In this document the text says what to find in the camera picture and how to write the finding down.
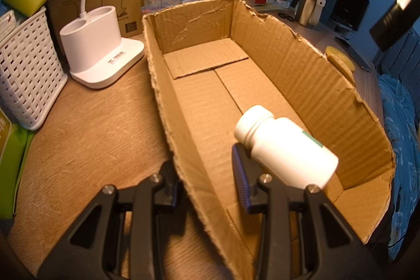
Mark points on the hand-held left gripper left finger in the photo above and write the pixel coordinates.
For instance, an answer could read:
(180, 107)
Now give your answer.
(168, 191)

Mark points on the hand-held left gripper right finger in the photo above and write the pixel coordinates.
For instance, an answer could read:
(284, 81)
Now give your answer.
(241, 176)

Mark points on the white plastic bottle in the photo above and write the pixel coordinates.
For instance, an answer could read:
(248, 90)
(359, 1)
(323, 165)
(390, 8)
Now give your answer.
(288, 148)

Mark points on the cardboard box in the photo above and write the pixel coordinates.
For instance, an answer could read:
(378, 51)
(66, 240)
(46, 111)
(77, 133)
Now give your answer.
(203, 93)

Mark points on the black monitor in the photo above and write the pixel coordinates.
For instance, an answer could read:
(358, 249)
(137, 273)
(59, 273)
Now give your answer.
(351, 7)

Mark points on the yellow round disc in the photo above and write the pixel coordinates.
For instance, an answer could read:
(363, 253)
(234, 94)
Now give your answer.
(341, 60)

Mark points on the white hanging tag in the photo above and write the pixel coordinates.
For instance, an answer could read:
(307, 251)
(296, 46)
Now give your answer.
(315, 11)

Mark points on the stainless steel tumbler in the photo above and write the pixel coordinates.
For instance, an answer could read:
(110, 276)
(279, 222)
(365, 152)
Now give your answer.
(305, 4)

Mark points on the blue printed blanket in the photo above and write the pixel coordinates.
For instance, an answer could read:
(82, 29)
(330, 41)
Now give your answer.
(400, 122)

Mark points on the black eyeglasses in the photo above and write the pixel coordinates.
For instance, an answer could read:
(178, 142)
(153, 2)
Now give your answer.
(286, 16)

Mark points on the green packet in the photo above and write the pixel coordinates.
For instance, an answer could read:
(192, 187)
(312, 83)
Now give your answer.
(13, 168)

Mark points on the white desk lamp base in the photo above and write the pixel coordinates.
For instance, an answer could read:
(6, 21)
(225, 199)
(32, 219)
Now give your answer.
(98, 37)

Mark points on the white woven plastic basket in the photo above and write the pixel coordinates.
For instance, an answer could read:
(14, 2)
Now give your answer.
(26, 70)

